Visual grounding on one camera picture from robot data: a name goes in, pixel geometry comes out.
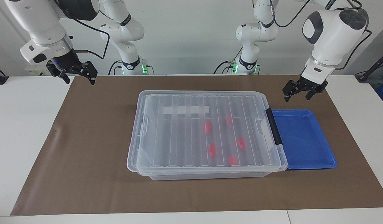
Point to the red block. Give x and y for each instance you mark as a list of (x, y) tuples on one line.
[(207, 127), (229, 119), (241, 143), (212, 150), (232, 160)]

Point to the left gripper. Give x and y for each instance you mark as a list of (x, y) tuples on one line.
[(308, 85)]

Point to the clear plastic storage box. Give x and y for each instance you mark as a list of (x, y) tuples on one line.
[(210, 175)]

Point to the black box latch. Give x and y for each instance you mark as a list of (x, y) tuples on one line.
[(274, 126)]

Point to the blue plastic tray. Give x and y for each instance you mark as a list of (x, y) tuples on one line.
[(303, 140)]

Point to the clear plastic box lid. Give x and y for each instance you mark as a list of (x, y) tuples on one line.
[(179, 143)]

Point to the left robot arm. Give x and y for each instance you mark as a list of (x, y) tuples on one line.
[(331, 34)]

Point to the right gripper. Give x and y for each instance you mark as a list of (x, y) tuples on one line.
[(65, 59)]

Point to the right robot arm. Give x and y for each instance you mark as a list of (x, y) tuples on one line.
[(39, 28)]

